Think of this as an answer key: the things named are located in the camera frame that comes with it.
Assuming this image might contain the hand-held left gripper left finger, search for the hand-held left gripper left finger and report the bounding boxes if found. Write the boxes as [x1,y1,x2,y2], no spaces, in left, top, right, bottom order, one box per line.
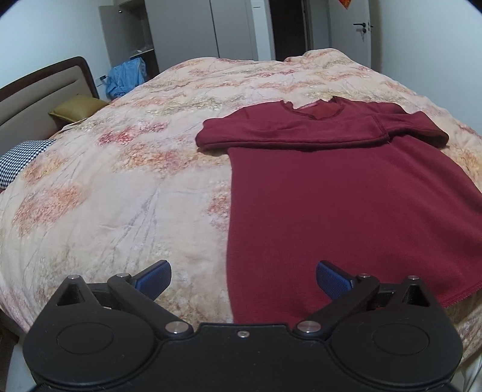
[48,260,194,340]

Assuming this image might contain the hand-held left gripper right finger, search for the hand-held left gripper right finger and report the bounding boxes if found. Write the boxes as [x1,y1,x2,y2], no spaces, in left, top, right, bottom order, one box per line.
[294,260,440,340]

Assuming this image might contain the dark red sweater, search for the dark red sweater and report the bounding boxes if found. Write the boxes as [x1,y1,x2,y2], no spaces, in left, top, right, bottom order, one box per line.
[195,96,482,325]

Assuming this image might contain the floral peach duvet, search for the floral peach duvet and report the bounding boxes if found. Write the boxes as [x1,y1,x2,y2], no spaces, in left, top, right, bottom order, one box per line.
[0,49,482,362]

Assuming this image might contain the white cloth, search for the white cloth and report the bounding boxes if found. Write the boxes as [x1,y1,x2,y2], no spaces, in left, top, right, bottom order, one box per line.
[454,350,482,392]

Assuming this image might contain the houndstooth pillow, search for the houndstooth pillow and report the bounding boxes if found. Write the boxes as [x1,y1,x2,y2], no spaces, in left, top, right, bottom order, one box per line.
[0,139,56,190]

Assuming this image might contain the olive green pillow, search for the olive green pillow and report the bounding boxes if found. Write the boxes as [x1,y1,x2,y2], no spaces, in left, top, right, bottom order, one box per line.
[48,95,111,124]

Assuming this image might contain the blue cloth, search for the blue cloth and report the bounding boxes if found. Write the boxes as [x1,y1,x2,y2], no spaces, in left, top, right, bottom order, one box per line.
[105,58,147,99]

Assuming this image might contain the brown and beige headboard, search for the brown and beige headboard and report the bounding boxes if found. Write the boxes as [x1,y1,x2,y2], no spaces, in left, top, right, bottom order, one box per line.
[0,56,99,157]

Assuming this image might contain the white room door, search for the white room door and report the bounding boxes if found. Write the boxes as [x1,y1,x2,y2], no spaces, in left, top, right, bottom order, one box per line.
[327,0,373,71]

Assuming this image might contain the grey built-in wardrobe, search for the grey built-in wardrobe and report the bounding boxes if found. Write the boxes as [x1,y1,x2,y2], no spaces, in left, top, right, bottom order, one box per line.
[118,0,277,78]

